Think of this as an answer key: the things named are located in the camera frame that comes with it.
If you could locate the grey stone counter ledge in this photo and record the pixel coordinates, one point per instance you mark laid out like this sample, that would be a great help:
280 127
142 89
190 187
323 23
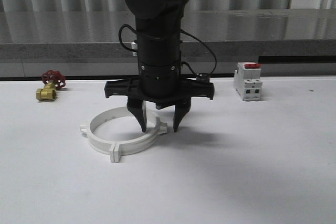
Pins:
231 34

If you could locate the white half-ring pipe clamp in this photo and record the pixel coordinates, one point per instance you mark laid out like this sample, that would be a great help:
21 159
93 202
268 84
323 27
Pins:
107 147

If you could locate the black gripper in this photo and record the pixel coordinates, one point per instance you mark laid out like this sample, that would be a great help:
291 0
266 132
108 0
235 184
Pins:
186 89

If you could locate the black cylindrical capacitor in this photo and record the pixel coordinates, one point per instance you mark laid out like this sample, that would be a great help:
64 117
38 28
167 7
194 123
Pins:
203 77

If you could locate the brass valve red handwheel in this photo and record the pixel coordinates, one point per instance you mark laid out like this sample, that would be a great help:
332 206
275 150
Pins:
53 81

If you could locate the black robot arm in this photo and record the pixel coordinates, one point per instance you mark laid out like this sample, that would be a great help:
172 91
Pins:
158 29

